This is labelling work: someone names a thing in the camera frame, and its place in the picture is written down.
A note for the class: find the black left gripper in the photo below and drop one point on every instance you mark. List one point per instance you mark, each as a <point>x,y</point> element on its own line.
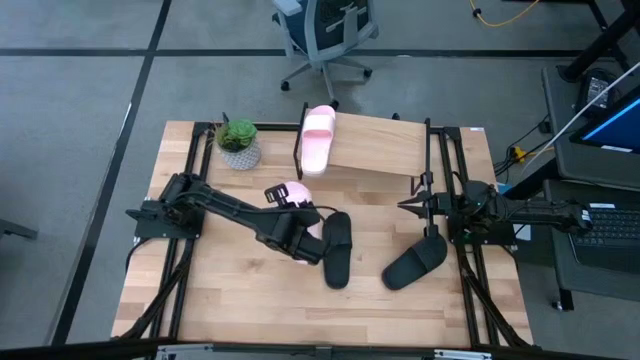
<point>300,237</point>

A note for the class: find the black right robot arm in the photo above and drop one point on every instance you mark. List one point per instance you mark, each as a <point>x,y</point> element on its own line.
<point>525,215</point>

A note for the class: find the pink slide sandal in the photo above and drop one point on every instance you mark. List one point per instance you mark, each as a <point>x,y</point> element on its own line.
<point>317,140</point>
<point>300,192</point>

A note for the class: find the wooden shelf black metal frame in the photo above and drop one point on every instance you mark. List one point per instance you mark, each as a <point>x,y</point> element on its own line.
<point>380,145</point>

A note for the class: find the black aluminium table frame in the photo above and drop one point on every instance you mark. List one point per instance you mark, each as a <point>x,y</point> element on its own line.
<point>270,127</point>

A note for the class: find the dark grey side desk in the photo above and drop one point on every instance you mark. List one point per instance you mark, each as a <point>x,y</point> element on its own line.
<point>562,160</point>

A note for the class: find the black laptop keyboard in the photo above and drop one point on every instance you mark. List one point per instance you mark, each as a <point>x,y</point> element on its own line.
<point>605,230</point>

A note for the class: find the black slide sandal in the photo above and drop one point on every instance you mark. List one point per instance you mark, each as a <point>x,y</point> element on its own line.
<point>337,250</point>
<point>415,262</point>

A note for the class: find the succulent plant in patterned pot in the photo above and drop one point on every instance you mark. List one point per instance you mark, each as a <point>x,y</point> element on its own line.
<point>239,142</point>

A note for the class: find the grey blue office chair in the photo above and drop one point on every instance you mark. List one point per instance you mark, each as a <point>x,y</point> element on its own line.
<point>325,30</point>

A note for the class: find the screen with blue display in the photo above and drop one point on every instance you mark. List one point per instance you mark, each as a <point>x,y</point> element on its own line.
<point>615,125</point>

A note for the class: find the yellow plug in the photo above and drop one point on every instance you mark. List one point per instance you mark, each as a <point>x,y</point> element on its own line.
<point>518,152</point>

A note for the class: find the black power adapter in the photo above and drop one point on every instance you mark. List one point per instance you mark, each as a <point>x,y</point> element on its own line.
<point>595,90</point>

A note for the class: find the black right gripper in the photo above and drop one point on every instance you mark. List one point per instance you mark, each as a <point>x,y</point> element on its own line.
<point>437,205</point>

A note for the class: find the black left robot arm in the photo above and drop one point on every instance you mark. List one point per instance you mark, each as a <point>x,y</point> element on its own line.
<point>225,205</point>

